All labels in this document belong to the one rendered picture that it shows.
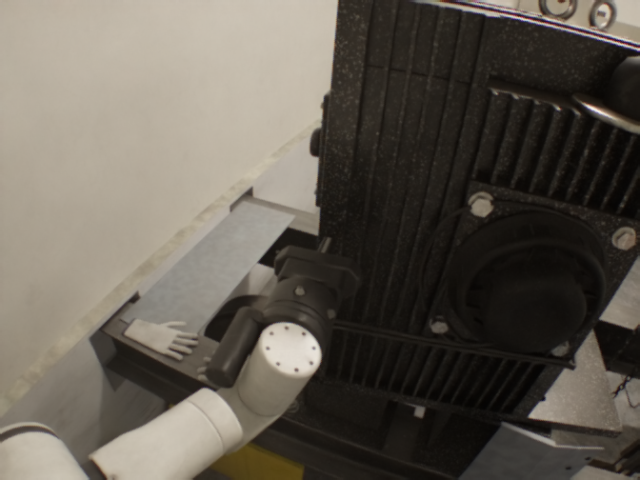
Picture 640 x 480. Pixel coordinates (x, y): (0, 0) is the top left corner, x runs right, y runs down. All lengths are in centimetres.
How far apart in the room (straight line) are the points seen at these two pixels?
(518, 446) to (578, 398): 34
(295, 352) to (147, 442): 16
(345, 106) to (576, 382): 84
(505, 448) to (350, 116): 59
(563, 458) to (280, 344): 56
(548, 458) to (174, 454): 61
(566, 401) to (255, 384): 78
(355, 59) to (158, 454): 47
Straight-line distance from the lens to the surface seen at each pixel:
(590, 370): 115
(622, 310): 188
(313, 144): 94
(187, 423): 39
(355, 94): 54
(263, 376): 42
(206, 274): 148
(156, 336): 130
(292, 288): 50
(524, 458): 80
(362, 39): 52
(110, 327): 139
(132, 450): 38
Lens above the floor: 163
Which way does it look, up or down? 36 degrees down
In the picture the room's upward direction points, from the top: 5 degrees clockwise
